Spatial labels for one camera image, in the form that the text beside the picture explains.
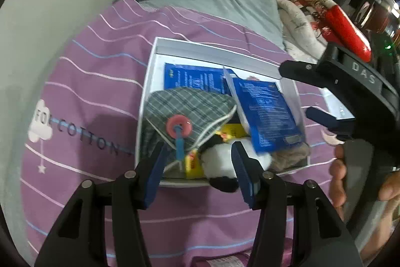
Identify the green plaid pouch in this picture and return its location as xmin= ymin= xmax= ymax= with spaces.
xmin=139 ymin=89 xmax=238 ymax=174

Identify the grey-brown fuzzy plush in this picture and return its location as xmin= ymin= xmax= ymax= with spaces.
xmin=269 ymin=143 xmax=310 ymax=172

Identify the light blue sheet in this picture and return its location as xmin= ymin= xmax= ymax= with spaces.
xmin=320 ymin=86 xmax=355 ymax=120

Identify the dark wooden cabinet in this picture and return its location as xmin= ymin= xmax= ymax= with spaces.
xmin=353 ymin=0 xmax=394 ymax=36

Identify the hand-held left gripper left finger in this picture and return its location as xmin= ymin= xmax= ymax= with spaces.
xmin=34 ymin=140 xmax=171 ymax=267

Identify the white quilt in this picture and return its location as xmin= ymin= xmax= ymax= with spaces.
xmin=275 ymin=0 xmax=327 ymax=64

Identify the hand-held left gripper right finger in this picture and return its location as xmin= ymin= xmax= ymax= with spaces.
xmin=230 ymin=140 xmax=363 ymax=267

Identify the blue plastic packet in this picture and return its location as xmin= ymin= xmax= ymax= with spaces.
xmin=223 ymin=66 xmax=305 ymax=155
xmin=163 ymin=62 xmax=233 ymax=97

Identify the purple striped bed sheet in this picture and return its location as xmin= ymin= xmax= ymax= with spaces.
xmin=19 ymin=0 xmax=344 ymax=267

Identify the grey blanket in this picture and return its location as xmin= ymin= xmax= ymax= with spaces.
xmin=140 ymin=0 xmax=285 ymax=50

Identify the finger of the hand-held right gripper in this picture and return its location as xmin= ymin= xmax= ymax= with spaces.
xmin=279 ymin=60 xmax=327 ymax=87
xmin=305 ymin=107 xmax=355 ymax=141

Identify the pink packet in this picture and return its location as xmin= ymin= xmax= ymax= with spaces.
xmin=189 ymin=251 xmax=255 ymax=267

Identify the white cardboard box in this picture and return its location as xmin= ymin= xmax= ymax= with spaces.
xmin=134 ymin=37 xmax=311 ymax=188

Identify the red pillow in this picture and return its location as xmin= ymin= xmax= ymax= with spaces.
xmin=325 ymin=4 xmax=373 ymax=63

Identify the yellow tissue pack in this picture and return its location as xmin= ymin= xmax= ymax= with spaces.
xmin=184 ymin=123 xmax=251 ymax=180

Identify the panda plush toy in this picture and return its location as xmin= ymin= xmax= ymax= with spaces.
xmin=198 ymin=137 xmax=272 ymax=192

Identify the person's right hand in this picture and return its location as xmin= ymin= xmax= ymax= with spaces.
xmin=329 ymin=144 xmax=400 ymax=259

